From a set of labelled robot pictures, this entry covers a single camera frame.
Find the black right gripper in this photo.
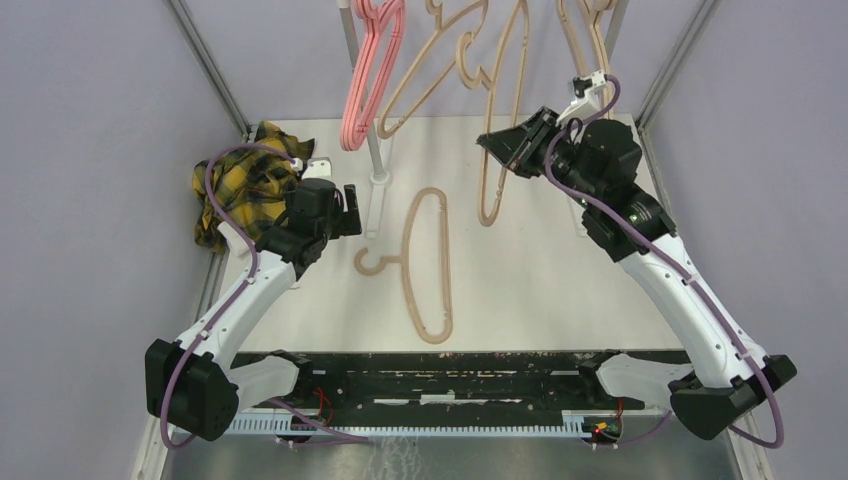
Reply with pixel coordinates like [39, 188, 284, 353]
[480, 104, 600, 208]

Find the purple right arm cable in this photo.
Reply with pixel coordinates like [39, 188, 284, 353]
[543, 74, 786, 450]

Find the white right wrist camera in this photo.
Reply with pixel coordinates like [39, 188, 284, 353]
[557, 70, 607, 126]

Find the beige hanger with left hook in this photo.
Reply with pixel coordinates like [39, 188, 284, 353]
[353, 187, 454, 345]

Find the yellow plaid shirt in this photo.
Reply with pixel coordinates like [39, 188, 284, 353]
[191, 148, 299, 253]

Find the beige hanger bottom large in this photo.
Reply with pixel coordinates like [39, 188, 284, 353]
[455, 0, 531, 227]

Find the left grey rack pole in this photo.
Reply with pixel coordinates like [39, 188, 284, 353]
[336, 0, 388, 182]

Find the beige hanger hung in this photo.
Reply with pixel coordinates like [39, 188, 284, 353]
[555, 0, 592, 77]
[576, 0, 617, 121]

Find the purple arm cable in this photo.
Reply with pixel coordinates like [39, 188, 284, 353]
[158, 142, 306, 452]
[543, 74, 786, 450]

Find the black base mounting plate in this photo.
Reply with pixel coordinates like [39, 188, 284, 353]
[231, 349, 690, 429]

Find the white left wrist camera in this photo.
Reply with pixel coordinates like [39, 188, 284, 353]
[291, 157, 333, 181]

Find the left white rack foot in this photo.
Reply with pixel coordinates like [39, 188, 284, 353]
[365, 125, 395, 240]

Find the white rack foot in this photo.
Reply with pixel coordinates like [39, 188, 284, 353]
[570, 201, 588, 238]
[365, 125, 395, 240]

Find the right white rack foot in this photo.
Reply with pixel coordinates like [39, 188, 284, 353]
[570, 201, 588, 238]

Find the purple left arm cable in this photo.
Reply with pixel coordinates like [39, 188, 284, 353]
[158, 142, 306, 452]

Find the pink hanger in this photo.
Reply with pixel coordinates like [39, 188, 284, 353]
[339, 0, 392, 152]
[347, 0, 402, 152]
[354, 0, 407, 148]

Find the white slotted cable duct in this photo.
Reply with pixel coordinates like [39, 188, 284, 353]
[225, 410, 596, 439]

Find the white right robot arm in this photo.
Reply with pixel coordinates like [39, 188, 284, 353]
[477, 108, 797, 448]

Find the grey rack pole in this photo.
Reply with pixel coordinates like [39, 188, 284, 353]
[600, 0, 630, 59]
[336, 0, 388, 182]

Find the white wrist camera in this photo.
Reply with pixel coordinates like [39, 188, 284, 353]
[557, 70, 607, 126]
[291, 157, 333, 181]

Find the right grey rack pole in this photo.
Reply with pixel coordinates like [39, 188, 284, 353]
[600, 0, 630, 59]

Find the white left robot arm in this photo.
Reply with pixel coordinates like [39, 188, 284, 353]
[144, 178, 362, 448]

